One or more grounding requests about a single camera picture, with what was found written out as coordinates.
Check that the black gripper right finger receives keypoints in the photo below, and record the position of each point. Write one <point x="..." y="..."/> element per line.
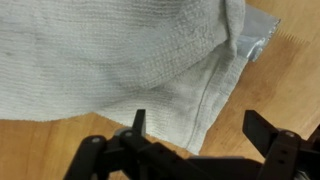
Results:
<point x="287" y="155"/>

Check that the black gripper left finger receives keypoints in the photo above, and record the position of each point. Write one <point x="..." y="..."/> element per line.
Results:
<point x="127" y="151"/>

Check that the white towel with grey tape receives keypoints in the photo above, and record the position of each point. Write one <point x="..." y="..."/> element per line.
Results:
<point x="178" y="60"/>

